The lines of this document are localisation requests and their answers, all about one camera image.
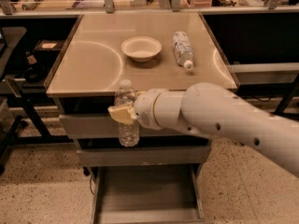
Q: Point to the clear water bottle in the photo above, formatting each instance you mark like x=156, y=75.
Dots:
x=126, y=95

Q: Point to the white paper bowl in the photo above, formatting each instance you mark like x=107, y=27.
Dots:
x=141, y=48

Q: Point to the long workbench shelf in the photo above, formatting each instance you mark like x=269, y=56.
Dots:
x=70, y=12

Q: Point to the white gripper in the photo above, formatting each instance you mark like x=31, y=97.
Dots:
x=144, y=108

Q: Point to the middle grey drawer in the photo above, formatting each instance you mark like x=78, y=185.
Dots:
x=142, y=156

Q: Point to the grey drawer cabinet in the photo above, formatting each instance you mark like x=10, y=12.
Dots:
x=85, y=79

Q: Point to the lying white-label water bottle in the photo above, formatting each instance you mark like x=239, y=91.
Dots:
x=183, y=51

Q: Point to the top grey drawer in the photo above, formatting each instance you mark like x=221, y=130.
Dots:
x=101, y=125

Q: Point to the open bottom grey drawer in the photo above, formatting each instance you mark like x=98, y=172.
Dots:
x=162, y=194

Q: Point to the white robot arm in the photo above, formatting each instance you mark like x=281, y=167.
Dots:
x=210, y=111

